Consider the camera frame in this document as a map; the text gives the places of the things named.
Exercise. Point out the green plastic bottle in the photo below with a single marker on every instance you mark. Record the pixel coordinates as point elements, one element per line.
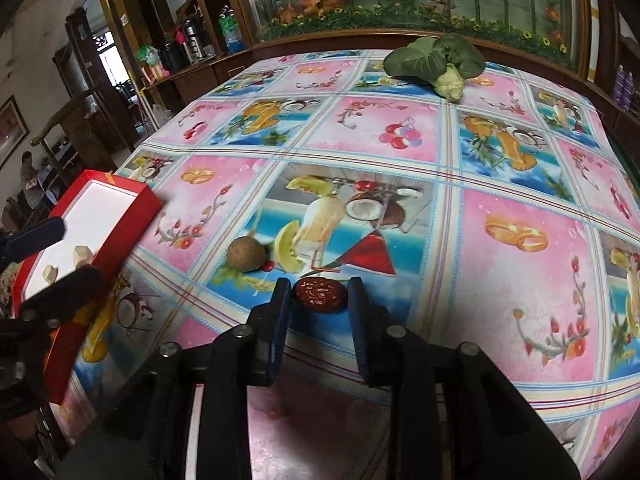
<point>230,30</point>

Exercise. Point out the green snack bag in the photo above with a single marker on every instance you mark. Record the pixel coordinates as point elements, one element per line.
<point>151,65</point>

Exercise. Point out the steel thermos flask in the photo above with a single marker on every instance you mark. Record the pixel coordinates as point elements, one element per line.
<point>193,39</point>

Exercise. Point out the square tan cake piece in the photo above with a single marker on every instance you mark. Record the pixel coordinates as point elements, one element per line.
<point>50,274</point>

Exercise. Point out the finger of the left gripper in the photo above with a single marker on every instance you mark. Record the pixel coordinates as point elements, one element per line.
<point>16,247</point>
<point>61,300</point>

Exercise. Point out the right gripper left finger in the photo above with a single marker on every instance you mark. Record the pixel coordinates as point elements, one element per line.
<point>187,399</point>

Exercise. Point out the dark red jujube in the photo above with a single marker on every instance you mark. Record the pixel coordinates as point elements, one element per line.
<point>321,295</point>

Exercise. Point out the framed wall painting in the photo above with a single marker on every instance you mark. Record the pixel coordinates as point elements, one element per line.
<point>13,129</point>

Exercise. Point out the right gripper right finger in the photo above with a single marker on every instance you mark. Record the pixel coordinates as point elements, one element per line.
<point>453,413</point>

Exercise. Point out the purple bottles on shelf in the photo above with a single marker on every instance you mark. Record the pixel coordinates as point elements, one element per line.
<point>623,90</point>

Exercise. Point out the brown round longan fruit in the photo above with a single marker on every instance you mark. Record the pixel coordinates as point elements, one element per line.
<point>246,254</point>

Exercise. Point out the colourful fruit print tablecloth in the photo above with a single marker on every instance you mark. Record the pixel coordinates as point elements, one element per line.
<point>506,219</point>

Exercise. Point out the wooden glass display cabinet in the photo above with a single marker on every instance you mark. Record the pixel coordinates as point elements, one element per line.
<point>573,42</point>

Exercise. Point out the green leafy bok choy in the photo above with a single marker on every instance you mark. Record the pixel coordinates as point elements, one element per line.
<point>446,63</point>

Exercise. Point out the seated person in background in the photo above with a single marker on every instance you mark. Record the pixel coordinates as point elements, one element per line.
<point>32,188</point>

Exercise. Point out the beige rectangular cake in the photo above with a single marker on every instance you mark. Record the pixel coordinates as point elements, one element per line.
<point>82,256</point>

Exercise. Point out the red gift box tray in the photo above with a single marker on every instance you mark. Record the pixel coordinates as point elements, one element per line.
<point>104,217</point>

